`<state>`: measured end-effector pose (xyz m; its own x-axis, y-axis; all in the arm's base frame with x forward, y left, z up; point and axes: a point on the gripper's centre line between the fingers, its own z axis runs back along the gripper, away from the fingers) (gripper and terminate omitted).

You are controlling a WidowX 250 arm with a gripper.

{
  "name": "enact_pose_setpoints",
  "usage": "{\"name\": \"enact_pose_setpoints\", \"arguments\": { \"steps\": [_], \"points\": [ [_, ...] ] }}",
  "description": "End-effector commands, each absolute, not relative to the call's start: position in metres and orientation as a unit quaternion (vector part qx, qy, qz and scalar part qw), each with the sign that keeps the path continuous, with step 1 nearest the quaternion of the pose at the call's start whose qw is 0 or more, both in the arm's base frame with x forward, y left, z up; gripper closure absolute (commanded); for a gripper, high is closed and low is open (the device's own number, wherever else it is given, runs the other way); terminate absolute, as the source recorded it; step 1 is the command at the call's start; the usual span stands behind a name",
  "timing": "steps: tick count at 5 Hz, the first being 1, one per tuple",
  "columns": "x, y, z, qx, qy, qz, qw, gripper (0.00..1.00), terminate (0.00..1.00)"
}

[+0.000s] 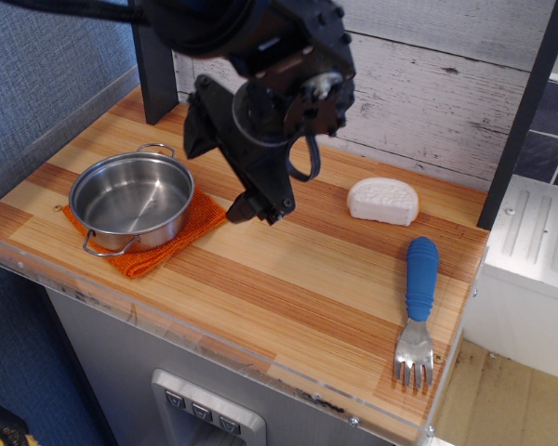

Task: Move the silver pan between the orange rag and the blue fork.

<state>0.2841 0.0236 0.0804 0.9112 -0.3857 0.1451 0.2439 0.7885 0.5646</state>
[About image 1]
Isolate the right dark shelf post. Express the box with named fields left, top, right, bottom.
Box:
left=477, top=1, right=558, bottom=230

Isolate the grey cabinet button panel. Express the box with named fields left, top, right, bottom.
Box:
left=152, top=369, right=267, bottom=445

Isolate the blue handled metal fork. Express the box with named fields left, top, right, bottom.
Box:
left=394, top=237, right=439, bottom=389

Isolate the white toy cheese wedge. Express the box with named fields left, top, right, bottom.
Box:
left=347, top=177, right=419, bottom=226

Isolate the clear acrylic edge guard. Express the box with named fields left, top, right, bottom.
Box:
left=0, top=222, right=485, bottom=445

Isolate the yellow black object on floor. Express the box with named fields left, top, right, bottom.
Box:
left=0, top=422, right=40, bottom=446

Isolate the left dark shelf post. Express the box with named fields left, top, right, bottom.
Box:
left=131, top=24, right=179, bottom=125

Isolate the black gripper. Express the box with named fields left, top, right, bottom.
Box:
left=183, top=74, right=295, bottom=225

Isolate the stainless steel pot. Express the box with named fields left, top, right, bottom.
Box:
left=69, top=143, right=196, bottom=257

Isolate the white grooved side counter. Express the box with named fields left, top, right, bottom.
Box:
left=463, top=176, right=558, bottom=377

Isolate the orange knitted towel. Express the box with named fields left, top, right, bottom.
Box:
left=62, top=187, right=231, bottom=280

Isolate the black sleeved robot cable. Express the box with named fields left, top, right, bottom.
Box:
left=0, top=0, right=154, bottom=27

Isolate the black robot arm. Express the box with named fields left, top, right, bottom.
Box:
left=142, top=1, right=355, bottom=223

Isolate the dark shelf post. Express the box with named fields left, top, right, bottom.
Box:
left=131, top=24, right=179, bottom=125
left=477, top=1, right=558, bottom=230

